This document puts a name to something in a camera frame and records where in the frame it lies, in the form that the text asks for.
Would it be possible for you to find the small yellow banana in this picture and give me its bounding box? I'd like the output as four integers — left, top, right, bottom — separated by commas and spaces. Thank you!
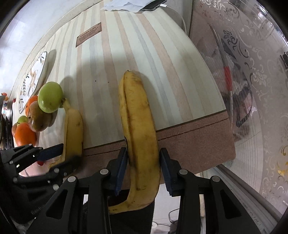
49, 98, 84, 169

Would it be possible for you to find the green apple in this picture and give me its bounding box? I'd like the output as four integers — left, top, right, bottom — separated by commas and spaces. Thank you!
17, 116, 28, 124
38, 81, 64, 114

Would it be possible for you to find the large yellow banana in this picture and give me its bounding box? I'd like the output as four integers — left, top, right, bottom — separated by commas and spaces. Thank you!
109, 71, 161, 215

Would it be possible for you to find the red cherry tomato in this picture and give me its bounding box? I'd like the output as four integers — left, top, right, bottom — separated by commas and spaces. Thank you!
37, 161, 44, 166

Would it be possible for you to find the large orange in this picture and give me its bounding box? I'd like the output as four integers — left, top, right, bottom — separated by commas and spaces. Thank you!
15, 122, 37, 146

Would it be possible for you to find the patterned ceramic plate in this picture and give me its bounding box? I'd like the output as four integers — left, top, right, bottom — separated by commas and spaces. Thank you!
18, 51, 48, 114

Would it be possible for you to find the white tissue paper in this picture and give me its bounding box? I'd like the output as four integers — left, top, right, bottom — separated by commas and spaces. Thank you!
103, 0, 153, 13

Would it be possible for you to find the black smartphone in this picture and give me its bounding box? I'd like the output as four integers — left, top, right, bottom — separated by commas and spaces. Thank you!
142, 0, 167, 11

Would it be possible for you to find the white charging cable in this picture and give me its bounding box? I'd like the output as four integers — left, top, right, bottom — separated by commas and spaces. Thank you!
161, 4, 188, 34

